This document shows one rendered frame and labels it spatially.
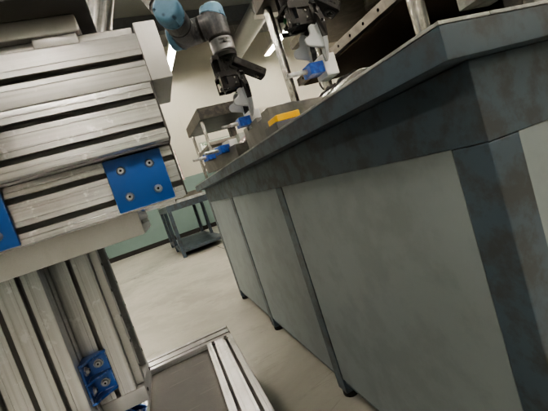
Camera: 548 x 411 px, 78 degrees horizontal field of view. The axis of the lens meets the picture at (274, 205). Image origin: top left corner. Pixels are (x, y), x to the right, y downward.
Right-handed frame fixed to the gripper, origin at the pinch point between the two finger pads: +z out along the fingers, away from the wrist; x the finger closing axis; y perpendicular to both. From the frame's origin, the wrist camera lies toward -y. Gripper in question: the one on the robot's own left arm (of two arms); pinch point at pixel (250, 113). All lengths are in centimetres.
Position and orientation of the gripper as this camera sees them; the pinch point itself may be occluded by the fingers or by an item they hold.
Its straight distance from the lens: 115.0
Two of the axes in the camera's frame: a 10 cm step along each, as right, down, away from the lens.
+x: 3.3, -0.2, -9.4
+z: 3.0, 9.5, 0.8
